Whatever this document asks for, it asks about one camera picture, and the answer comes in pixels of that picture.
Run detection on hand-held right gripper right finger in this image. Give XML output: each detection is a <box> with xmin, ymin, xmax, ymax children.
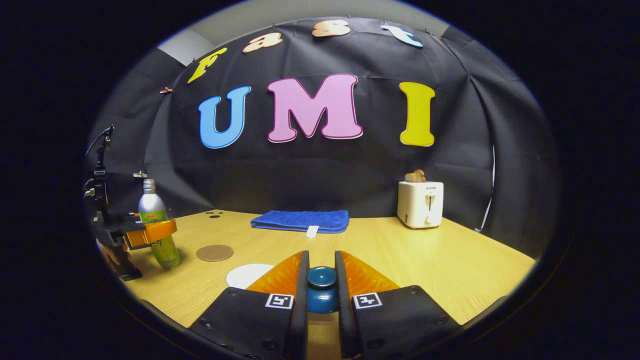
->
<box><xmin>334</xmin><ymin>250</ymin><xmax>463</xmax><ymax>360</ymax></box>

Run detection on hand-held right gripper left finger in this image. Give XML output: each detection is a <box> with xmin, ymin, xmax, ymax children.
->
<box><xmin>187</xmin><ymin>250</ymin><xmax>311</xmax><ymax>360</ymax></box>

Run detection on silver green water bottle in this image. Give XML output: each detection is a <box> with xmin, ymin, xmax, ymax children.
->
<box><xmin>138</xmin><ymin>179</ymin><xmax>182</xmax><ymax>269</ymax></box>

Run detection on teal teacup white inside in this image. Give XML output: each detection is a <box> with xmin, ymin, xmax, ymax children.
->
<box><xmin>226</xmin><ymin>263</ymin><xmax>275</xmax><ymax>290</ymax></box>

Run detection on round brown coaster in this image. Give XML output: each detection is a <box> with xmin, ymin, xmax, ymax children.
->
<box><xmin>196</xmin><ymin>244</ymin><xmax>235</xmax><ymax>262</ymax></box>

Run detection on folded blue towel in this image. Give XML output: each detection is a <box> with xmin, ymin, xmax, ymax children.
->
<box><xmin>250</xmin><ymin>209</ymin><xmax>350</xmax><ymax>238</ymax></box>

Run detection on white toaster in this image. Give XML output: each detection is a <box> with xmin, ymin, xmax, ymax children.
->
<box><xmin>397</xmin><ymin>180</ymin><xmax>445</xmax><ymax>230</ymax></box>

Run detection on black backdrop cloth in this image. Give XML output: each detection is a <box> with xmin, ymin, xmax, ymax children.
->
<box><xmin>85</xmin><ymin>16</ymin><xmax>561</xmax><ymax>261</ymax></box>

